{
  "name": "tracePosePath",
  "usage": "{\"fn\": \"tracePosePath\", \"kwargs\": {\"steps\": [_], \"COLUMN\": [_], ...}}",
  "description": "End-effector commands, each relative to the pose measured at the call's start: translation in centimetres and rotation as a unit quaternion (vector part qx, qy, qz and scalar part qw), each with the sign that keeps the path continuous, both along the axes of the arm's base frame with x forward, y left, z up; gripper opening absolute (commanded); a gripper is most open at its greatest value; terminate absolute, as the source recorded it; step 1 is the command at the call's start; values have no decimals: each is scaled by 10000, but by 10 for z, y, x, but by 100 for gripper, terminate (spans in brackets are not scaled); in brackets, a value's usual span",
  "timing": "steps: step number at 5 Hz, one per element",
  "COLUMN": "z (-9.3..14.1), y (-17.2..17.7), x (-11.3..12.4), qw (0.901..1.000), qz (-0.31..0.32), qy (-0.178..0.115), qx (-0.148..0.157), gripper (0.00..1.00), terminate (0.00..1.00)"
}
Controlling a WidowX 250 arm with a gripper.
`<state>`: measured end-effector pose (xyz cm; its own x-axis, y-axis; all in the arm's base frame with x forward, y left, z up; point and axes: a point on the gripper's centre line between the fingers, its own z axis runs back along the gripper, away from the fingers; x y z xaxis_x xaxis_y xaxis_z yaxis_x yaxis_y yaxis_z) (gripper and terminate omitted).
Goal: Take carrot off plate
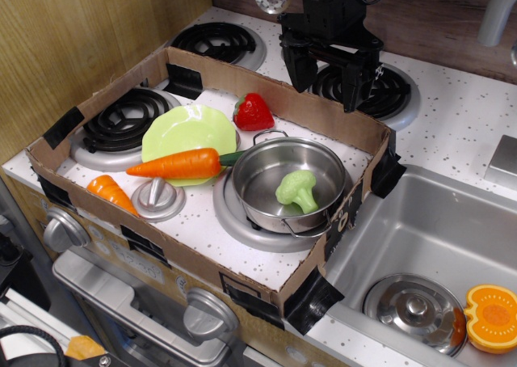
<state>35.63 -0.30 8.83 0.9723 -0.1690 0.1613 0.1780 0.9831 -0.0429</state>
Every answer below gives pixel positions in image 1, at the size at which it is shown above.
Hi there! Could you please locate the back right black coil burner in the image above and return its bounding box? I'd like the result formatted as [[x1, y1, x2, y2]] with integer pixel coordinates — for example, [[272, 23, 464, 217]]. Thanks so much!
[[309, 64, 421, 132]]

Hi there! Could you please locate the front right silver burner ring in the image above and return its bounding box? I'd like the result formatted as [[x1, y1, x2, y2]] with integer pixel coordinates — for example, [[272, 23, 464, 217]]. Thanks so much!
[[212, 167, 357, 254]]

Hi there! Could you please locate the black cable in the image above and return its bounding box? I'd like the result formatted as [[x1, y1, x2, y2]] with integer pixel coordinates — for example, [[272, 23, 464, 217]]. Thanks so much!
[[0, 324, 68, 367]]

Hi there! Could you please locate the silver oven door handle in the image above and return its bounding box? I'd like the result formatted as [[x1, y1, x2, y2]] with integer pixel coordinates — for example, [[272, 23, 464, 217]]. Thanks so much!
[[53, 251, 246, 366]]

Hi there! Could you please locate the cardboard fence with black tape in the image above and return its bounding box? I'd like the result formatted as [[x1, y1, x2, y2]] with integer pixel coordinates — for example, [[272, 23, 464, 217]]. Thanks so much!
[[25, 48, 403, 327]]

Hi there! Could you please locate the right silver oven knob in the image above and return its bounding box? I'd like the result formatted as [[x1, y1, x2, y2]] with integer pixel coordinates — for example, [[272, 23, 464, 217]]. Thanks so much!
[[183, 288, 239, 342]]

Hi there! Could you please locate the green toy broccoli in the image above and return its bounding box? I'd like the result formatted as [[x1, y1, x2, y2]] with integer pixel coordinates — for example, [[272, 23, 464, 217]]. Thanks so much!
[[275, 170, 318, 214]]

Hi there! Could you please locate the silver stove top knob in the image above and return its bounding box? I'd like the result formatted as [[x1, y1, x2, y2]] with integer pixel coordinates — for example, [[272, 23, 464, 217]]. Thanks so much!
[[131, 178, 186, 222]]

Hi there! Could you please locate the silver faucet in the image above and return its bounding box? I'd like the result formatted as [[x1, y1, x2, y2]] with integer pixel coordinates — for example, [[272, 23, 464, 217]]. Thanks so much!
[[477, 0, 516, 68]]

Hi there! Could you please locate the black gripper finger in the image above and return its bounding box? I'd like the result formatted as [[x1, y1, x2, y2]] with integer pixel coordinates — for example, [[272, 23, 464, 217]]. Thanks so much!
[[341, 50, 383, 113], [280, 32, 318, 92]]

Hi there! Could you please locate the back left black coil burner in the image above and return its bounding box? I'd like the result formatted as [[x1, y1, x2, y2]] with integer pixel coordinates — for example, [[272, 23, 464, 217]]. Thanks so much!
[[168, 22, 267, 71]]

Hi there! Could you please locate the steel pot lid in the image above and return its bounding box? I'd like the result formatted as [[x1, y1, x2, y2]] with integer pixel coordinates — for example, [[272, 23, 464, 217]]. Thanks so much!
[[362, 273, 467, 356]]

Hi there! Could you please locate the black coil burner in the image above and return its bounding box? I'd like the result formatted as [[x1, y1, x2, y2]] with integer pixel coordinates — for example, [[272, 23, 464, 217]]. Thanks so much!
[[70, 87, 180, 172], [168, 22, 267, 71], [309, 64, 421, 132]]

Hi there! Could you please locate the light green plastic plate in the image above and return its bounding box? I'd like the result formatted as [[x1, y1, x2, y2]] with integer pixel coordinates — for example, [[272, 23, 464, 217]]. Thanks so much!
[[141, 104, 237, 162]]

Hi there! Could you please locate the small orange toy carrot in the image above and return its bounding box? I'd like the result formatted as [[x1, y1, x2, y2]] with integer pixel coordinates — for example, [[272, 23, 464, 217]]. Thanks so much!
[[86, 175, 138, 216]]

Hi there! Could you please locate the silver faucet base block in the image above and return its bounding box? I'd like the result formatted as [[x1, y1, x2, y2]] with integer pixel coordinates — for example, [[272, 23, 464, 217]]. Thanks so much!
[[484, 135, 517, 191]]

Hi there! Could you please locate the small steel pot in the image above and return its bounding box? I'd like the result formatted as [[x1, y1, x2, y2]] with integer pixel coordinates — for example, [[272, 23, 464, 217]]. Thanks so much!
[[231, 132, 351, 238]]

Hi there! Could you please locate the orange toy carrot green stem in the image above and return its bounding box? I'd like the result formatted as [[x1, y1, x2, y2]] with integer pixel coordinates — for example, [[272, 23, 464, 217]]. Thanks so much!
[[126, 148, 244, 179]]

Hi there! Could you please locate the silver oven knob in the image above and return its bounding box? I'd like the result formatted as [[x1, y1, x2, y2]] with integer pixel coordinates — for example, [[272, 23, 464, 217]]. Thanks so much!
[[43, 207, 90, 253], [183, 288, 239, 342]]

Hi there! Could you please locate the silver sink basin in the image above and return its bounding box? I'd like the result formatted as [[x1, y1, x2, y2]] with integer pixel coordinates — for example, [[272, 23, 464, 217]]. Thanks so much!
[[325, 163, 517, 367]]

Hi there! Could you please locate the orange toy half fruit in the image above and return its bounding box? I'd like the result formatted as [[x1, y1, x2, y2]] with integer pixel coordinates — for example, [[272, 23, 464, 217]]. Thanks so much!
[[464, 285, 516, 354]]

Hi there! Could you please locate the left silver oven knob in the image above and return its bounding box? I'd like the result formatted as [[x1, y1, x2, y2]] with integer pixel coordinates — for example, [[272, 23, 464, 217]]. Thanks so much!
[[43, 207, 90, 253]]

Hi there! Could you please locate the red toy strawberry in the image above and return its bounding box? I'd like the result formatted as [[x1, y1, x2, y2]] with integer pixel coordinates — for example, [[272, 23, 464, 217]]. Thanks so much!
[[233, 92, 275, 131]]

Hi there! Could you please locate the front left black coil burner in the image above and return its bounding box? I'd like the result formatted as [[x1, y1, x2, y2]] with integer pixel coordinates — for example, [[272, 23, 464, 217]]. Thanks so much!
[[70, 87, 180, 172]]

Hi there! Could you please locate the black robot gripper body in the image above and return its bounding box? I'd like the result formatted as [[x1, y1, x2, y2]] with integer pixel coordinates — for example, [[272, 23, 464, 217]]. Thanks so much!
[[278, 0, 384, 62]]

